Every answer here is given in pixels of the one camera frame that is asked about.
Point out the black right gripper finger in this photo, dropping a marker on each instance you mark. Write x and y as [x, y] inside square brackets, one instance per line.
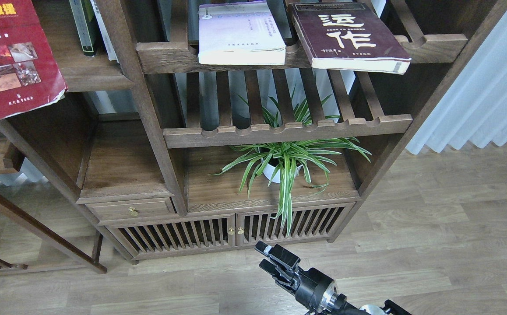
[269, 251]
[270, 268]

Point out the lavender white paperback book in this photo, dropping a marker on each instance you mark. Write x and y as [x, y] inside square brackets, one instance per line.
[243, 33]

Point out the white sheer curtain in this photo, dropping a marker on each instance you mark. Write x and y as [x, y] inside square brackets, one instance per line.
[474, 109]

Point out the white upright book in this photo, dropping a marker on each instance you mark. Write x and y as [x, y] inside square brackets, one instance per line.
[105, 36]

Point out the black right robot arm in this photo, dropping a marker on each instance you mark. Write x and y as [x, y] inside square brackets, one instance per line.
[344, 308]

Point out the dark wooden bookshelf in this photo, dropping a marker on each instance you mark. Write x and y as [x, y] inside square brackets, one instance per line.
[158, 124]

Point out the dark green upright book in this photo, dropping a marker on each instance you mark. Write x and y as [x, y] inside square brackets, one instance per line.
[87, 25]

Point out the maroon book with white characters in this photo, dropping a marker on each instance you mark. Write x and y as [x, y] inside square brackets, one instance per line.
[347, 36]

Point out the slatted cabinet door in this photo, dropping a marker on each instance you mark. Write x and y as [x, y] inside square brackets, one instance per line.
[320, 222]
[172, 237]

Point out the red paperback book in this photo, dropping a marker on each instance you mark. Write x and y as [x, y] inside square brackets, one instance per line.
[29, 75]

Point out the small wooden drawer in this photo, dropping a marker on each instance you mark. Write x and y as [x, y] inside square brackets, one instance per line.
[132, 209]

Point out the green spider plant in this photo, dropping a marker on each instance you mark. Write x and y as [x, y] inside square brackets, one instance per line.
[288, 158]

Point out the left slatted cabinet door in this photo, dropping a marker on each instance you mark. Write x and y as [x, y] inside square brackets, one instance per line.
[172, 237]

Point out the white plant pot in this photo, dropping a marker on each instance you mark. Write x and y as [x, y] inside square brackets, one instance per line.
[277, 167]

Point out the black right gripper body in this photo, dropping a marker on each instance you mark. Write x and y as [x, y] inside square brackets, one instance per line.
[313, 289]

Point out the right slatted cabinet door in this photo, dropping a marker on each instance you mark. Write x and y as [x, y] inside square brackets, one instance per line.
[320, 222]

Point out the wooden side furniture frame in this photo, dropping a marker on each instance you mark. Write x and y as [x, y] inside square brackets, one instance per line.
[10, 162]

